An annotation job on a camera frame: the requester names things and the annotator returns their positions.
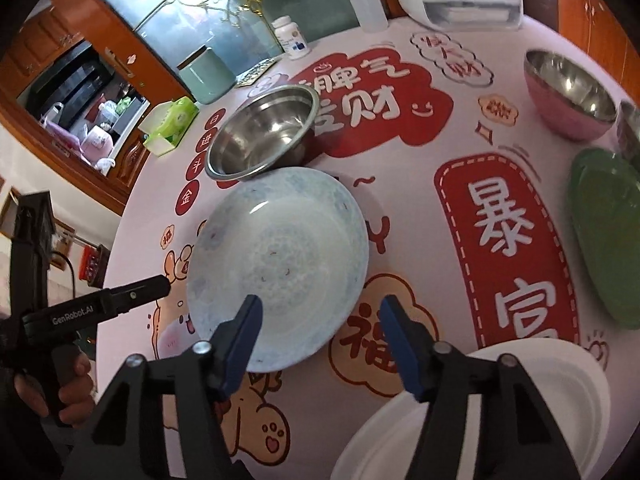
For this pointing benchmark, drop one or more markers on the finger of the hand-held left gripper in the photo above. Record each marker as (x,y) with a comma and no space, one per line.
(140,291)

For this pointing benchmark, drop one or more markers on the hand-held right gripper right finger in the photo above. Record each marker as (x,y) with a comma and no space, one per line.
(400,340)

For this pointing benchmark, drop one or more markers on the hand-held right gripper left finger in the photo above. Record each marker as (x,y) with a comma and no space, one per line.
(247,330)

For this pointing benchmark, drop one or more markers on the light blue plate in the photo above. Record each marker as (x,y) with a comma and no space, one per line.
(280,250)

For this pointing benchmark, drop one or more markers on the white plate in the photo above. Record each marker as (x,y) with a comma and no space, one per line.
(550,375)

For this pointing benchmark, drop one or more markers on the flat-bottomed steel bowl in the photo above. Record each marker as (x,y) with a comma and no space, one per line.
(260,135)

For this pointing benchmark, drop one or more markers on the green plate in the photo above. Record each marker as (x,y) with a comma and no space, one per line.
(610,230)

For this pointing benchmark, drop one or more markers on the pink steel-lined bowl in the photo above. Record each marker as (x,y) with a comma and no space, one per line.
(565,97)

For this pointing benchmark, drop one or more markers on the round steel bowl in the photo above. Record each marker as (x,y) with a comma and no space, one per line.
(631,125)

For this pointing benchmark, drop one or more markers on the person's left forearm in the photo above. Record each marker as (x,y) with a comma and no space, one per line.
(17,440)

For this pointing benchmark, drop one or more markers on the person's left hand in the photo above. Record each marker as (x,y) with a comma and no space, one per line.
(77,385)

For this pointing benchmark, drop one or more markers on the printed pink tablecloth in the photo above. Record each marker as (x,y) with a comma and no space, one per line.
(400,170)

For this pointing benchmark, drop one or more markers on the green tissue pack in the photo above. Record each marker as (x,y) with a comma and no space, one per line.
(170,122)

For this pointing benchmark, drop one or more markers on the black microwave oven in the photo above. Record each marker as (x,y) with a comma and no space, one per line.
(70,80)

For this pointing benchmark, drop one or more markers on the teal canister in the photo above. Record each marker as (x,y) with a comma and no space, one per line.
(207,77)

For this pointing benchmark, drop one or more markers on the wooden kitchen cabinet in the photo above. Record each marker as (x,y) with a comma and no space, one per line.
(145,60)

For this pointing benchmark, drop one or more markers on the patterned coaster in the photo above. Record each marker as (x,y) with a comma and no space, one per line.
(256,72)

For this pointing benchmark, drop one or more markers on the white pill bottle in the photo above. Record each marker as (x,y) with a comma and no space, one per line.
(291,37)

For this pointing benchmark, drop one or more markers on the clear squeeze bottle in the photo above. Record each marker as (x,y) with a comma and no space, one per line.
(367,7)

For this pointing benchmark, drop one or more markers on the red wall ornament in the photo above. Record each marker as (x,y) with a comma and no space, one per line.
(94,265)

